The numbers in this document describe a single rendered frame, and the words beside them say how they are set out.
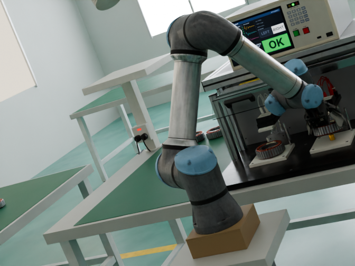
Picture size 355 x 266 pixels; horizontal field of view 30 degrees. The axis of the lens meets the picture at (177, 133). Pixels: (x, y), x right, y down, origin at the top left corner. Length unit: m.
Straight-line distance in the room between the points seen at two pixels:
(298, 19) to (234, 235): 0.97
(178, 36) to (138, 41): 7.83
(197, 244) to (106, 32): 8.26
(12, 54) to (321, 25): 6.50
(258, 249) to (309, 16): 1.01
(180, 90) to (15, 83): 6.60
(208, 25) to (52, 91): 7.22
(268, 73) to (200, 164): 0.36
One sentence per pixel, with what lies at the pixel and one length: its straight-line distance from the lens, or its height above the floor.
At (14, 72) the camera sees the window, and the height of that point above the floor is 1.26.
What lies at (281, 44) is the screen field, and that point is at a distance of 2.58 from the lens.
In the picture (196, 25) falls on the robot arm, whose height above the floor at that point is 1.37.
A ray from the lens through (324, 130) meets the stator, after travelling 2.44.
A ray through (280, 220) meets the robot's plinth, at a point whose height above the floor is 0.75.
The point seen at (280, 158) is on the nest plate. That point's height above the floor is 0.78.
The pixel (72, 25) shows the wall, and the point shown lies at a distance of 9.94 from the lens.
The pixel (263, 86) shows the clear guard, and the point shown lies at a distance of 2.39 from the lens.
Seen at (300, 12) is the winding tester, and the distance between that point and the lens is 2.54.
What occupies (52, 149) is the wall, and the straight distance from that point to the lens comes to 8.77.
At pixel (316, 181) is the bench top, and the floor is 0.73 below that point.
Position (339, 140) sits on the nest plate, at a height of 0.78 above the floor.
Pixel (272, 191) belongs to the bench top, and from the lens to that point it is 2.34.
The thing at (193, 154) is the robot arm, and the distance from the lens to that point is 1.90.
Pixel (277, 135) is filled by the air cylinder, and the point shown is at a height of 0.82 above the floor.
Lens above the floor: 1.49
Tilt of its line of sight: 11 degrees down
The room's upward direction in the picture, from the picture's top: 21 degrees counter-clockwise
